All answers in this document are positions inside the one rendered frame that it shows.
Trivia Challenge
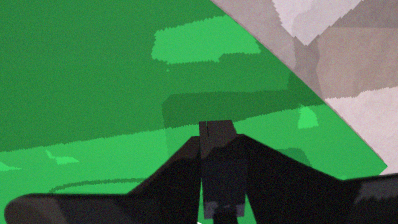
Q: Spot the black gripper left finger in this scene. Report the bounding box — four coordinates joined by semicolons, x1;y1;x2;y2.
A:
4;136;202;224

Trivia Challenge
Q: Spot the black fan cable with plug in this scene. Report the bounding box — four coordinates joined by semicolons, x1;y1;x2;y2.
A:
199;120;248;224

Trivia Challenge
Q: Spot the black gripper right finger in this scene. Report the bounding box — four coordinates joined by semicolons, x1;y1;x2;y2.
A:
238;134;398;224

